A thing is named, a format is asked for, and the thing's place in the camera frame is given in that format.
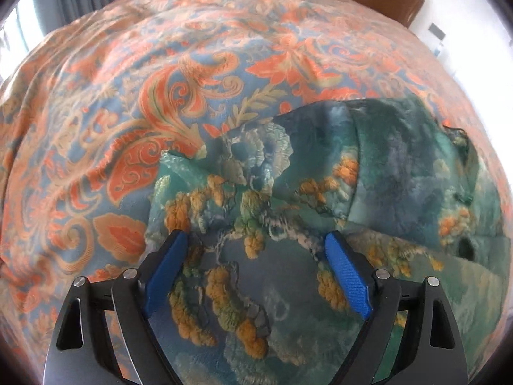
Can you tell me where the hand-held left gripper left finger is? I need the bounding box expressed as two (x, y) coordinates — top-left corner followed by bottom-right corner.
(43, 230), (188, 385)

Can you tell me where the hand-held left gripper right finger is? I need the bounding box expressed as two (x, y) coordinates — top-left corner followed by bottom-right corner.
(325, 232), (469, 385)

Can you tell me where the green patterned padded jacket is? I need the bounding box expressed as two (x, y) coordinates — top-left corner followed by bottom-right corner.
(144, 96), (506, 385)

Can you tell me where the orange paisley bedspread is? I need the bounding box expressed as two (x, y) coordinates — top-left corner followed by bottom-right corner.
(0, 0), (487, 385)

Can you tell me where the window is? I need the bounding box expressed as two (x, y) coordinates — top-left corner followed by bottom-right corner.
(0, 4), (45, 85)

